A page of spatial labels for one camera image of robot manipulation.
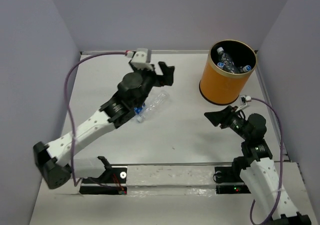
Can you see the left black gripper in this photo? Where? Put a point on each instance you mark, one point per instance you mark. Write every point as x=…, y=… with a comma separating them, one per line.
x=167, y=79

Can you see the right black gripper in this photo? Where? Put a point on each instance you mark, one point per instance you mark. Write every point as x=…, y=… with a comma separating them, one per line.
x=223, y=116

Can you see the clear bottle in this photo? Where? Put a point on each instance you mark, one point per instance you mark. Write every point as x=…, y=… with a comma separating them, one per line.
x=244, y=69
x=225, y=58
x=220, y=65
x=152, y=106

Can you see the blue label plastic bottle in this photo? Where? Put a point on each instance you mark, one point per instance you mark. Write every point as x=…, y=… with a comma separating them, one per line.
x=138, y=110

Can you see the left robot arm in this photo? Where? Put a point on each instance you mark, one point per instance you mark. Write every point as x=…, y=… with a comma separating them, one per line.
x=55, y=160

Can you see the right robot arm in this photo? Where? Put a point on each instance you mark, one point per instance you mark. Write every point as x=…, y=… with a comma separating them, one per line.
x=256, y=167

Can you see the orange cylindrical bin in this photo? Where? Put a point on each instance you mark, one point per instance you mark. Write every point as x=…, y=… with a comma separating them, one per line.
x=218, y=86

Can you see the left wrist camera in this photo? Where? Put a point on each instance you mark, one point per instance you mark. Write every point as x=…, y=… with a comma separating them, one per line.
x=140, y=59

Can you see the metal rail back edge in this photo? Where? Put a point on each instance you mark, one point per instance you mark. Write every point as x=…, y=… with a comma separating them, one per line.
x=160, y=52

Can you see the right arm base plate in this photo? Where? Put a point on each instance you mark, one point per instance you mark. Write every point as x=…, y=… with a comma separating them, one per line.
x=228, y=182

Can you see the metal rail front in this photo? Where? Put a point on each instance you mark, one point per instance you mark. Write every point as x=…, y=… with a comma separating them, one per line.
x=175, y=164

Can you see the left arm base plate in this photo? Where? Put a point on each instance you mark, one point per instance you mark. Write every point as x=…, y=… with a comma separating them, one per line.
x=112, y=182

